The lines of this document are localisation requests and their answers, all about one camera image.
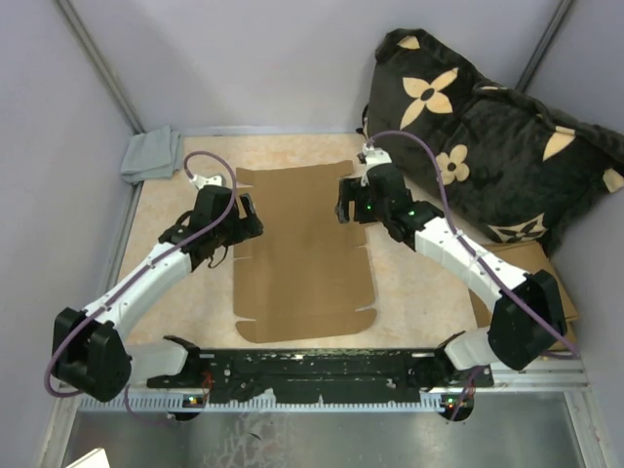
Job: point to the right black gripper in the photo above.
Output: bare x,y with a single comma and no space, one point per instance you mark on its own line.
353,189

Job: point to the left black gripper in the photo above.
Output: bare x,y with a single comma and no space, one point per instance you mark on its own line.
246,227

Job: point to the brown cardboard box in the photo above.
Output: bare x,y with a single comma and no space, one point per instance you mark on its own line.
307,275

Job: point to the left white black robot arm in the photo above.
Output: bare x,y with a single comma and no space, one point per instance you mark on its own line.
89,349

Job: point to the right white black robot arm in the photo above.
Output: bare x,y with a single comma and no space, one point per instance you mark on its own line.
526,309

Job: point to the folded grey cloth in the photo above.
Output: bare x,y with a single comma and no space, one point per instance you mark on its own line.
153,155

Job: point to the black plush flower-pattern bag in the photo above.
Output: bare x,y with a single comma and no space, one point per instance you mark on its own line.
514,168

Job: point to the white paper corner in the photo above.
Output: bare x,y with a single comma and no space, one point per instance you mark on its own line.
96,458

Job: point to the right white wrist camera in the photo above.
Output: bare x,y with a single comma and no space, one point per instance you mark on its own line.
371,156

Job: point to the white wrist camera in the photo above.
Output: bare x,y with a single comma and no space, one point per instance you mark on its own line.
200,181
371,156

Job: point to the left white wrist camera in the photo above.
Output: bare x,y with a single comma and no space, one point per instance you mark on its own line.
200,181

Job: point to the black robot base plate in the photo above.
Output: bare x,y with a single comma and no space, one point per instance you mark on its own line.
322,380

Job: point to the aluminium front rail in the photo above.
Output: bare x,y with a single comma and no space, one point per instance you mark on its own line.
543,375

